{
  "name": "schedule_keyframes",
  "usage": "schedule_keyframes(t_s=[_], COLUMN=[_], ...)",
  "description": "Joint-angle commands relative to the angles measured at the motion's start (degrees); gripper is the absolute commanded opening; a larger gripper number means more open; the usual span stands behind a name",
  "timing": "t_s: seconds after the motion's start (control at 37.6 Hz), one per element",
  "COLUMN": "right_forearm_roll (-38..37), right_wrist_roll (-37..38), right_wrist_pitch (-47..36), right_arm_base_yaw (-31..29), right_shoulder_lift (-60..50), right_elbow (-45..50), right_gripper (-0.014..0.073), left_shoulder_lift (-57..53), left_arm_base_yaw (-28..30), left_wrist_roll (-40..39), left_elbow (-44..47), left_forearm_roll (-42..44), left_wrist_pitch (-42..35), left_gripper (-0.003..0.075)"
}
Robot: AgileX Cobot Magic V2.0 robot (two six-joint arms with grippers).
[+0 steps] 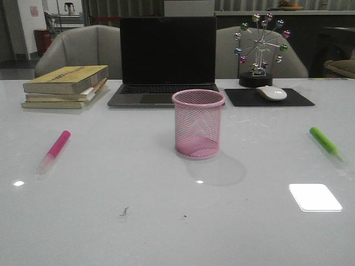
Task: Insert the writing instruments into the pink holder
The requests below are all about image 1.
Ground ferris wheel desk ornament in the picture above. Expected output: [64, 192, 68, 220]
[234, 13, 291, 88]

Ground fruit bowl on counter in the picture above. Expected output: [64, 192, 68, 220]
[278, 0, 303, 11]

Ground white computer mouse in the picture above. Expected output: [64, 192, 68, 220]
[256, 85, 287, 101]

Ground pink highlighter pen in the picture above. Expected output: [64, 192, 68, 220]
[37, 130, 71, 175]

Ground black mouse pad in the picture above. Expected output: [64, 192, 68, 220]
[225, 88, 315, 107]

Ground red bin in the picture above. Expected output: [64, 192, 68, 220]
[34, 29, 52, 57]

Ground white cabinet behind laptop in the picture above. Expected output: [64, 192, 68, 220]
[163, 1, 215, 17]

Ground right grey armchair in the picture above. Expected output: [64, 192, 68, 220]
[215, 26, 308, 79]

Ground middle cream book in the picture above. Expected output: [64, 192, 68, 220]
[26, 79, 107, 102]

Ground top yellow book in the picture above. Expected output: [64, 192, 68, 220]
[23, 65, 109, 94]

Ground yellow book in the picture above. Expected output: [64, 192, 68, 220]
[21, 84, 106, 109]
[23, 65, 109, 94]

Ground grey laptop computer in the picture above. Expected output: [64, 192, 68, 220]
[108, 17, 218, 108]

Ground green highlighter pen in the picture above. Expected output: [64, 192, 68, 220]
[309, 127, 346, 162]

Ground pink mesh pen holder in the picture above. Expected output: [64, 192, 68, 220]
[172, 89, 225, 159]

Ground bottom yellow book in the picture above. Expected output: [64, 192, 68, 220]
[21, 84, 106, 109]

